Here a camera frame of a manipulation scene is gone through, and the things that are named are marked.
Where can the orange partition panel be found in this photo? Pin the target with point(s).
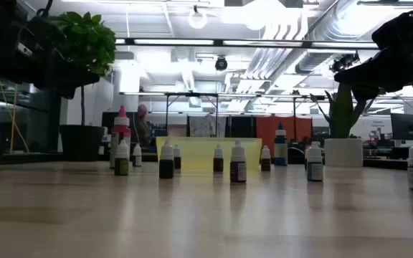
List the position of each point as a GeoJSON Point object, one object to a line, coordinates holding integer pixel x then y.
{"type": "Point", "coordinates": [296, 129]}

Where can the black partition panel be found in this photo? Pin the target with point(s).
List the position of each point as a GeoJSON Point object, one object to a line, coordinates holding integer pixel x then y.
{"type": "Point", "coordinates": [240, 127]}

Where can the black overhead camera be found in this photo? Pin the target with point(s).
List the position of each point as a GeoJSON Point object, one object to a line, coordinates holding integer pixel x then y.
{"type": "Point", "coordinates": [221, 63]}

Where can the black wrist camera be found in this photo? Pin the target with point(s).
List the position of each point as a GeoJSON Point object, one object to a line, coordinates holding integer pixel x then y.
{"type": "Point", "coordinates": [403, 30]}
{"type": "Point", "coordinates": [41, 34]}

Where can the person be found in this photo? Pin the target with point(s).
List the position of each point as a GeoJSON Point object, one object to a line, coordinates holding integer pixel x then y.
{"type": "Point", "coordinates": [143, 132]}

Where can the white cloth panel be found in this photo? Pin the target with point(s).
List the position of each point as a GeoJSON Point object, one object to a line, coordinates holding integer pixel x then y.
{"type": "Point", "coordinates": [203, 125]}

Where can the small dark food coloring bottle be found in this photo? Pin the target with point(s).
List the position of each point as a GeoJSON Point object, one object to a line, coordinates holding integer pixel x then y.
{"type": "Point", "coordinates": [137, 161]}
{"type": "Point", "coordinates": [178, 163]}
{"type": "Point", "coordinates": [166, 170]}
{"type": "Point", "coordinates": [218, 165]}

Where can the green snake plant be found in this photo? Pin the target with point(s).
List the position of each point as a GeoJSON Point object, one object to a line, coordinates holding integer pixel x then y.
{"type": "Point", "coordinates": [342, 114]}

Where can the large blue food coloring bottle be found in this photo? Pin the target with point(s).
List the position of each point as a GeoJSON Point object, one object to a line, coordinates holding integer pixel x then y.
{"type": "Point", "coordinates": [280, 150]}

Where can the small purple food coloring bottle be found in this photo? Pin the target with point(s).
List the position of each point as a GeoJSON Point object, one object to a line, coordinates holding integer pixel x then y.
{"type": "Point", "coordinates": [238, 172]}

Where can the green leafy potted tree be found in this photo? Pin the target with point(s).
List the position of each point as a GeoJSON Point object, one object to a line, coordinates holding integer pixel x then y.
{"type": "Point", "coordinates": [88, 39]}

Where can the black round plant pot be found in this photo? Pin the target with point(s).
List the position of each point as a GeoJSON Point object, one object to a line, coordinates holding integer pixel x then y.
{"type": "Point", "coordinates": [81, 143]}

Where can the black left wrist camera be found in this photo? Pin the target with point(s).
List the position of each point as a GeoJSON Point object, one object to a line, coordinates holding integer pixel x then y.
{"type": "Point", "coordinates": [41, 34]}

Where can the white round plant pot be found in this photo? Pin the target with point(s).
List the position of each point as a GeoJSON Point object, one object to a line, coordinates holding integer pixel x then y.
{"type": "Point", "coordinates": [343, 152]}

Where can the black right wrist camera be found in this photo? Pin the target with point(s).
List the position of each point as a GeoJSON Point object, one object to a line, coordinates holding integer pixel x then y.
{"type": "Point", "coordinates": [403, 30]}

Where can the small green food coloring bottle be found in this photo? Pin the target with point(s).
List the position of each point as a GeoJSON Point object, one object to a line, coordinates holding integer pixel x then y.
{"type": "Point", "coordinates": [121, 166]}

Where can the yellow translucent plastic bin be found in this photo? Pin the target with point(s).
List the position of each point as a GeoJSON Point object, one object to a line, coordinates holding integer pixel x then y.
{"type": "Point", "coordinates": [199, 152]}

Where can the black track light cluster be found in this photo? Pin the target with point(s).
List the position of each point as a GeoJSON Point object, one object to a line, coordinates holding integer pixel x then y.
{"type": "Point", "coordinates": [344, 61]}

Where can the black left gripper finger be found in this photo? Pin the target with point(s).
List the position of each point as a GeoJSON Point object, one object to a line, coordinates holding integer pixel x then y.
{"type": "Point", "coordinates": [66, 82]}
{"type": "Point", "coordinates": [66, 71]}

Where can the black overhead light beam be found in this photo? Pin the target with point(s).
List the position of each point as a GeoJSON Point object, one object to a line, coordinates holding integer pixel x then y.
{"type": "Point", "coordinates": [307, 44]}

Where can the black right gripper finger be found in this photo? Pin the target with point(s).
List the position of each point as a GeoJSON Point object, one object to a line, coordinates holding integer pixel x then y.
{"type": "Point", "coordinates": [368, 82]}
{"type": "Point", "coordinates": [368, 71]}

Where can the round white ceiling lamp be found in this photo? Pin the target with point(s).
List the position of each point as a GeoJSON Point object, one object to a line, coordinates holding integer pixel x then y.
{"type": "Point", "coordinates": [197, 19]}

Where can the large pink food coloring bottle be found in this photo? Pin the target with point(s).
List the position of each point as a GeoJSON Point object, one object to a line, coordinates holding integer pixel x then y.
{"type": "Point", "coordinates": [122, 130]}

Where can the black computer monitor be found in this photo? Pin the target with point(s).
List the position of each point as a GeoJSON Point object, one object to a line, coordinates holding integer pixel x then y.
{"type": "Point", "coordinates": [107, 123]}
{"type": "Point", "coordinates": [407, 127]}

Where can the black background workstation frame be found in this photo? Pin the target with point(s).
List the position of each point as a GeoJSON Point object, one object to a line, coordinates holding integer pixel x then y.
{"type": "Point", "coordinates": [206, 94]}

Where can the small brown food coloring bottle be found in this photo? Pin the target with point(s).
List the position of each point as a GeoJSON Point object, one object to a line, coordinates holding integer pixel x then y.
{"type": "Point", "coordinates": [265, 165]}

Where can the small blue food coloring bottle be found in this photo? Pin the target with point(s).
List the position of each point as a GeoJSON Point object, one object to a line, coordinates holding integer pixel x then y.
{"type": "Point", "coordinates": [315, 172]}

